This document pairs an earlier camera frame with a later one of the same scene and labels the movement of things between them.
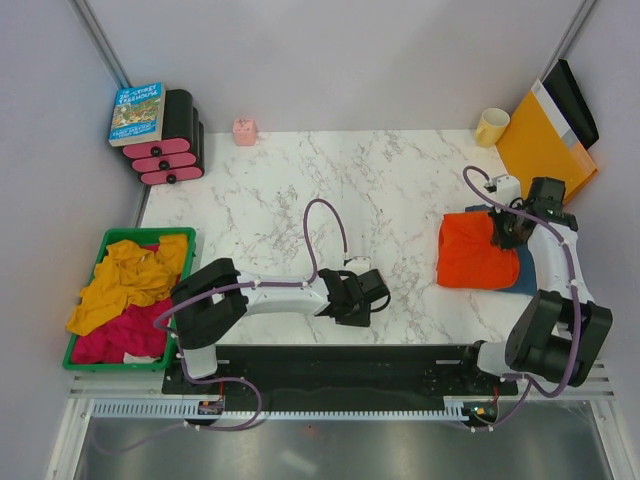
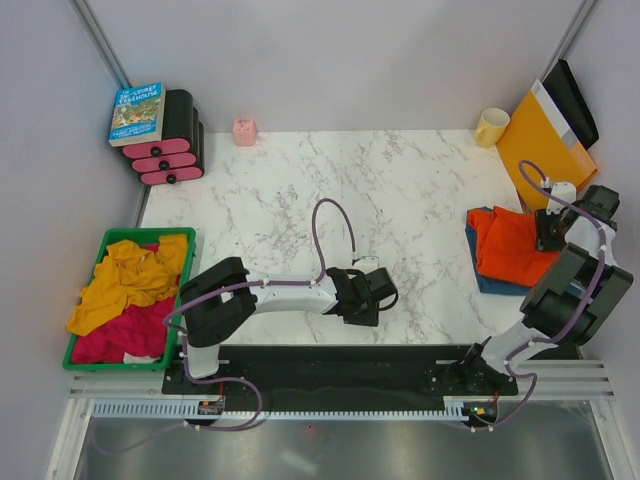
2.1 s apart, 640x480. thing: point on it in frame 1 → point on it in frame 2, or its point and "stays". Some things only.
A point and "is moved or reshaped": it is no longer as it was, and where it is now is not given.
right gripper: x=500 y=239 → x=543 y=241
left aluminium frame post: x=92 y=26 stays
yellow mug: x=491 y=127 stays
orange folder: x=531 y=148 stays
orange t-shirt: x=466 y=257 is moved or reshaped
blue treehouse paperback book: x=138 y=114 stays
